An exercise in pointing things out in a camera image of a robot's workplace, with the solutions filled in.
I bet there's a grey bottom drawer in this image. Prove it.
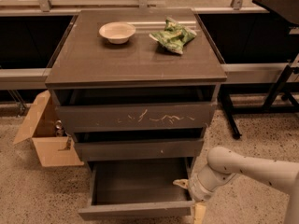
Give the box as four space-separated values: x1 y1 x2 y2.
78 158 193 220

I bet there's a black table with legs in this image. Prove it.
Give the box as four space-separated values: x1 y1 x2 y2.
219 0 299 139

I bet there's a white bowl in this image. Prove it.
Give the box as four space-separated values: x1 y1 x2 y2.
99 22 135 44

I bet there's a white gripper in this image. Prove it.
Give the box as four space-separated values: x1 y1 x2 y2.
173 165 238 224

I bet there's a dark grey drawer cabinet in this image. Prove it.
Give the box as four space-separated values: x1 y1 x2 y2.
45 8 228 173

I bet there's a grey middle drawer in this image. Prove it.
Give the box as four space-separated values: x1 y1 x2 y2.
75 128 206 161

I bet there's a grey top drawer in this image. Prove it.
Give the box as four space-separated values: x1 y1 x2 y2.
52 85 216 133

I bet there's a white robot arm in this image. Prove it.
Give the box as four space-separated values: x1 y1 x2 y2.
173 147 299 224

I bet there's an open cardboard box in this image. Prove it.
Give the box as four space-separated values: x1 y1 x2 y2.
14 91 84 167

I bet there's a grey drawer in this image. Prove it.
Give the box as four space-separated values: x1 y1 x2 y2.
75 128 206 161
52 85 216 133
78 158 193 220

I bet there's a metal can in box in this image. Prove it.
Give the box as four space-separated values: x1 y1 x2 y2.
55 120 64 136

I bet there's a green crumpled chip bag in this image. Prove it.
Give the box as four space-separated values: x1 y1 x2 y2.
149 17 197 55

